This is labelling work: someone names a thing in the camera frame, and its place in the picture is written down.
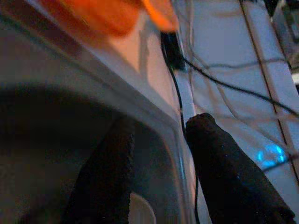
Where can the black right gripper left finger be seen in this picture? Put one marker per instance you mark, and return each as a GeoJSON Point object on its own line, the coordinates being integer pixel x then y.
{"type": "Point", "coordinates": [100, 175]}

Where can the stainless steel sink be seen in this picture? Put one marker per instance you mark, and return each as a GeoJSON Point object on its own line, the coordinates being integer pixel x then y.
{"type": "Point", "coordinates": [46, 58]}

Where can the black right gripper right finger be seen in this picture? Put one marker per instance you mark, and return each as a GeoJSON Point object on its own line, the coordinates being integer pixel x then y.
{"type": "Point", "coordinates": [222, 168]}

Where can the orange plastic bowl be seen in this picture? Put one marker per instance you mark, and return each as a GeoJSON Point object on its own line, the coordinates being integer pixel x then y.
{"type": "Point", "coordinates": [98, 14]}

